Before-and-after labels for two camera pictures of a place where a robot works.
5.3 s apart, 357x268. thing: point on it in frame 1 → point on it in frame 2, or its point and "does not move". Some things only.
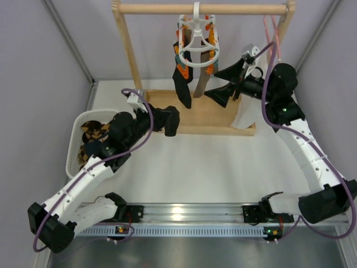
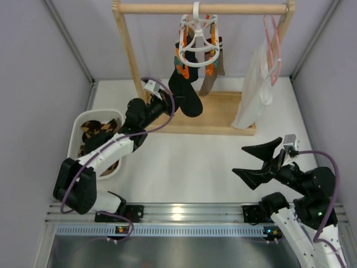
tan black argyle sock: (93, 129) does not move
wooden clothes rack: (189, 113) does not move
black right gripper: (237, 84) → (274, 164)
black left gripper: (148, 117) → (169, 101)
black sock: (168, 118) → (96, 140)
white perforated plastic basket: (75, 136) does not move
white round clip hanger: (198, 39) does not move
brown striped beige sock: (203, 73) → (213, 63)
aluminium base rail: (196, 220) does not move
